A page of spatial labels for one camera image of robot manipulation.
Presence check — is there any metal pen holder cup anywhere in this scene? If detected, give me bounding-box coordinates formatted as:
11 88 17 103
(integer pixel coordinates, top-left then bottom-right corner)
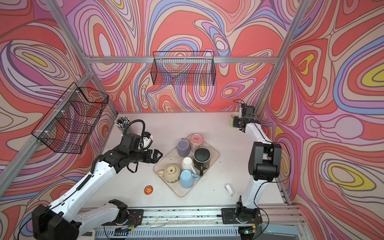
114 116 130 130

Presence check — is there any light blue mug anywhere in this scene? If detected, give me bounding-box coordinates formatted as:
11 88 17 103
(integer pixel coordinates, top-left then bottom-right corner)
180 170 200 189

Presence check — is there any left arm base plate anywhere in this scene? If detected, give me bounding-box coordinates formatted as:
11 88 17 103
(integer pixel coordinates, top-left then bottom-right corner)
104 209 144 227

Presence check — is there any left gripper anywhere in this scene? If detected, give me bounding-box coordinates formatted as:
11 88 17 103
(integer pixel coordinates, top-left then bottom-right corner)
128 148 164 164

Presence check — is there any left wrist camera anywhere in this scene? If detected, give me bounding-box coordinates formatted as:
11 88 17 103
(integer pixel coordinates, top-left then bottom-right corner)
142 132 153 150

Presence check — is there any light green mug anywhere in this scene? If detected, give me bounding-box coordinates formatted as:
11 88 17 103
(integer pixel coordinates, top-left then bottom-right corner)
230 113 240 128

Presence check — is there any pink patterned mug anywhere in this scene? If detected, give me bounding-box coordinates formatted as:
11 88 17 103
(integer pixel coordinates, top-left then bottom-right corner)
190 134 204 152

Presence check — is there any small white object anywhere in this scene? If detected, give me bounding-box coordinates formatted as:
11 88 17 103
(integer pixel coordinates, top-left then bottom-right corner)
225 184 234 196

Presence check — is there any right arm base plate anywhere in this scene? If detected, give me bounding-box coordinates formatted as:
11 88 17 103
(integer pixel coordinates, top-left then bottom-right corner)
219 208 263 225

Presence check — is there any white mug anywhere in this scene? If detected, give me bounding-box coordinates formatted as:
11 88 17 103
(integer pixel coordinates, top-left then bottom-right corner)
181 157 197 174

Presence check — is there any beige plastic tray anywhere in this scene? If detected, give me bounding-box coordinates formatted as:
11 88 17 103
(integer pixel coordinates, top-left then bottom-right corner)
154 134 220 198

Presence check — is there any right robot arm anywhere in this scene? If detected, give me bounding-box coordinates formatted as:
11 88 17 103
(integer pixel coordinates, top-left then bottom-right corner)
233 103 282 224

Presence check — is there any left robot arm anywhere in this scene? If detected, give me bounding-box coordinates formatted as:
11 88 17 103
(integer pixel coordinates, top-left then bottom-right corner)
31 132 163 240

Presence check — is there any black wire basket back wall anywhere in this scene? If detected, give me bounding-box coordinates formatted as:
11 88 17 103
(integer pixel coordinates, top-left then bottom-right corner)
151 51 216 86

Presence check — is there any cream round mug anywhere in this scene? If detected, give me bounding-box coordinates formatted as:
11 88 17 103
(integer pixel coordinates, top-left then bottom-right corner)
157 164 181 183

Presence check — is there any black mug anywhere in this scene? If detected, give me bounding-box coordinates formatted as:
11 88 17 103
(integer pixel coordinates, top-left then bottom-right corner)
194 147 211 177

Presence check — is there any black wire basket wall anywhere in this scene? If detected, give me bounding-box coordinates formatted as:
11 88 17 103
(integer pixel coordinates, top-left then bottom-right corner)
31 83 109 154
151 51 216 86

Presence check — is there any black wire basket left wall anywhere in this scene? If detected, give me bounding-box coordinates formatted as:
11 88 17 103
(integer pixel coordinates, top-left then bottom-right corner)
31 83 109 154

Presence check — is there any purple mug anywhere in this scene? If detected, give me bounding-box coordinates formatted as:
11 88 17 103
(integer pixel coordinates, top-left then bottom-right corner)
177 139 190 158

